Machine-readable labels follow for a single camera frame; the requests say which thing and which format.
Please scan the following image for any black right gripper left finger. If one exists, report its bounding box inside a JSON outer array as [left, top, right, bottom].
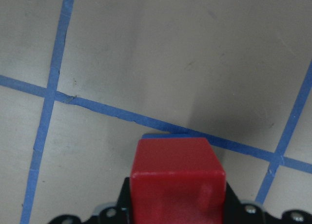
[[116, 177, 132, 224]]

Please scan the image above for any red wooden block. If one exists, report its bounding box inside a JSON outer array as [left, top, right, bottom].
[[130, 137, 226, 224]]

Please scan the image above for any blue wooden block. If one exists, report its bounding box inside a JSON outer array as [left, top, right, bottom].
[[141, 133, 192, 139]]

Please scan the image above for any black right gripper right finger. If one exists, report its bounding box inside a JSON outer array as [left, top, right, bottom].
[[223, 183, 242, 224]]

